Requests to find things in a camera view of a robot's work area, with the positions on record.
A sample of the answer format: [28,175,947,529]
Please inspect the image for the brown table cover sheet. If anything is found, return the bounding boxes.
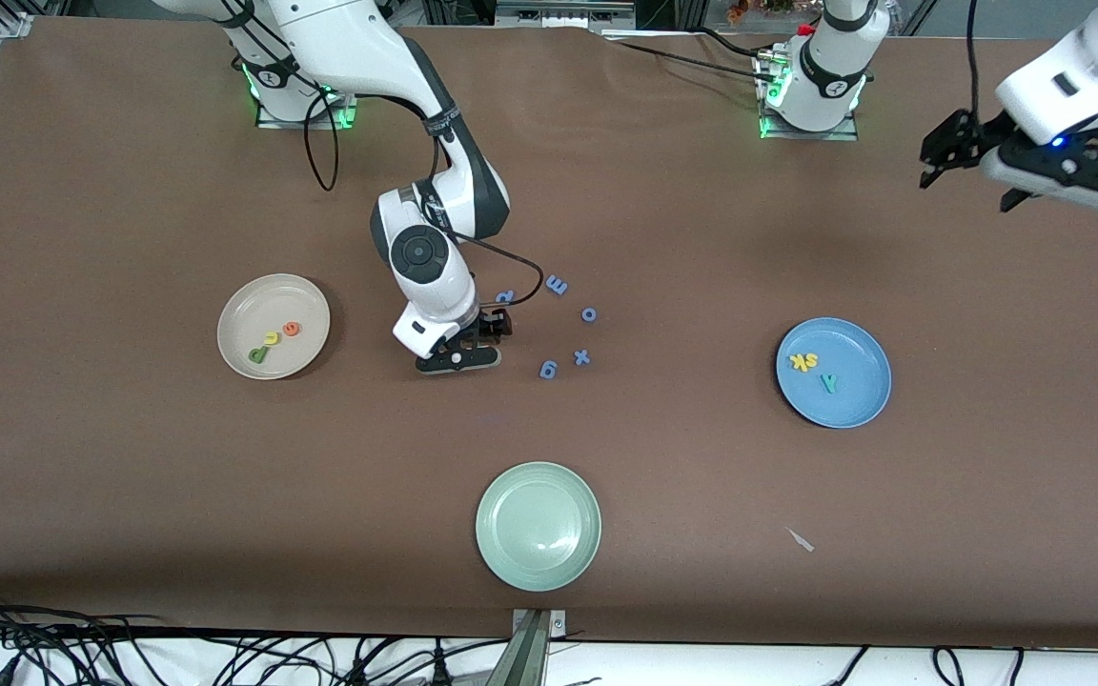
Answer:
[0,17,1098,651]

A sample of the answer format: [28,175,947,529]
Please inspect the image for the pale green plate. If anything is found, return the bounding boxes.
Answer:
[475,461,602,593]

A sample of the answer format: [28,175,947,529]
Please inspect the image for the beige brown plate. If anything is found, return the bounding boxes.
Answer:
[216,273,332,381]

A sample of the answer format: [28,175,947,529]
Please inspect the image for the small orange object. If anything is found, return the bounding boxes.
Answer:
[728,0,798,22]

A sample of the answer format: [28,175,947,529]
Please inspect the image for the blue plate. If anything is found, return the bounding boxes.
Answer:
[776,317,892,429]

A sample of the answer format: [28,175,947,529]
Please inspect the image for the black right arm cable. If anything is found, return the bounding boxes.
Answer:
[304,81,546,308]

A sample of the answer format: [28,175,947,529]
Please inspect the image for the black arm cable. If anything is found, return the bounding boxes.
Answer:
[964,0,981,120]
[304,81,546,308]

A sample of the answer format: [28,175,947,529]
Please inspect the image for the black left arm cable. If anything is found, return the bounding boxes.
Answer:
[964,0,981,120]

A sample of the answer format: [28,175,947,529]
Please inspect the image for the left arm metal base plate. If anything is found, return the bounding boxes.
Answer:
[757,52,861,142]

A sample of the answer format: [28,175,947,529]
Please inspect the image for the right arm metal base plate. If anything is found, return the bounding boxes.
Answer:
[255,91,359,131]

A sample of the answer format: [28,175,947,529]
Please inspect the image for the black base cable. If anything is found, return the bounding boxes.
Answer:
[606,34,774,83]

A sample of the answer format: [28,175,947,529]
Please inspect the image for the aluminium frame bar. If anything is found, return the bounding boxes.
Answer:
[495,0,638,30]

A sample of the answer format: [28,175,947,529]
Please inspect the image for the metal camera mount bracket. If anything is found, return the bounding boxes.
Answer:
[486,608,569,686]

